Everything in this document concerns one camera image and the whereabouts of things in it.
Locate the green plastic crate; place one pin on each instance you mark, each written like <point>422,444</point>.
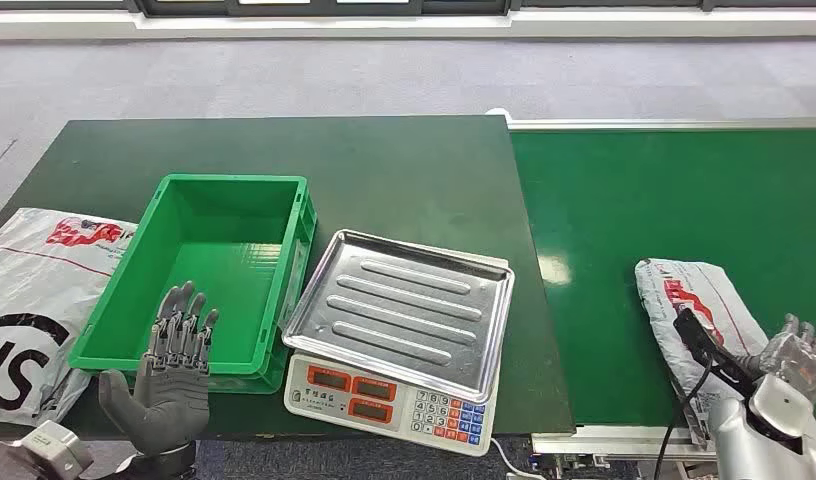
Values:
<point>216,265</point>

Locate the white red-print poly mailer package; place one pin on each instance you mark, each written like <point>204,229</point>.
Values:
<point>680,291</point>

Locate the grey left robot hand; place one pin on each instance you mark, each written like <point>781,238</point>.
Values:
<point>173,404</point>

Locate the green conveyor belt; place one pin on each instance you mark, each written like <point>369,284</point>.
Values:
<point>613,212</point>

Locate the stainless steel scale tray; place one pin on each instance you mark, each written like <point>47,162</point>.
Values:
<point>401,311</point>

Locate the large white black-lettered poly mailer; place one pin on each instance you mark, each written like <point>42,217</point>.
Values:
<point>30,285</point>

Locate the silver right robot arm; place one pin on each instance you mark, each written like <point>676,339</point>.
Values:
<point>759,437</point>

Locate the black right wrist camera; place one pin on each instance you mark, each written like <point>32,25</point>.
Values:
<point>709,351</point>

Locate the white electronic scale body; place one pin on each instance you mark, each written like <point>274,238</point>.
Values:
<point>381,411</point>

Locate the dark window frame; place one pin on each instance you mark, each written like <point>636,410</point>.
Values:
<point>315,6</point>

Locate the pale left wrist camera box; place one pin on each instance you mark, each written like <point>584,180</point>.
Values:
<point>47,450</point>

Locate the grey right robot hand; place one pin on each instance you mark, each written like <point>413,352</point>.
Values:
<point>795,358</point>

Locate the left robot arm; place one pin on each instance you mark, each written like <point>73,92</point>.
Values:
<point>163,465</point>

